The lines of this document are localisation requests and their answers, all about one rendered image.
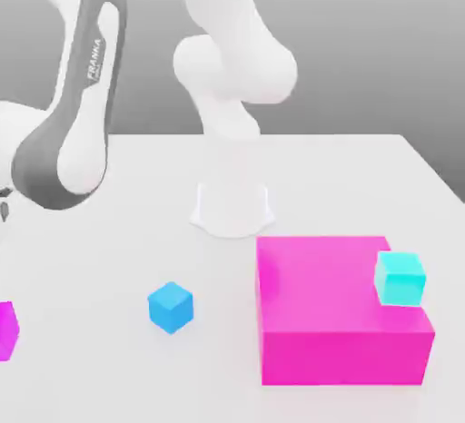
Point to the small magenta cube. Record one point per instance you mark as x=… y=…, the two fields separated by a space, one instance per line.
x=6 y=330

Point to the large pink box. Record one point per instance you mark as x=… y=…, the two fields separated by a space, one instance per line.
x=319 y=306

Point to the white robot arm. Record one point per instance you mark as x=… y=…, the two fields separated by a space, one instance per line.
x=232 y=67

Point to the small cyan cube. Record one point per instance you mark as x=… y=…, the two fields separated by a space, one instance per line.
x=401 y=279

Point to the small blue cube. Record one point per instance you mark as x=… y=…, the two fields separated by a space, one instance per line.
x=170 y=307

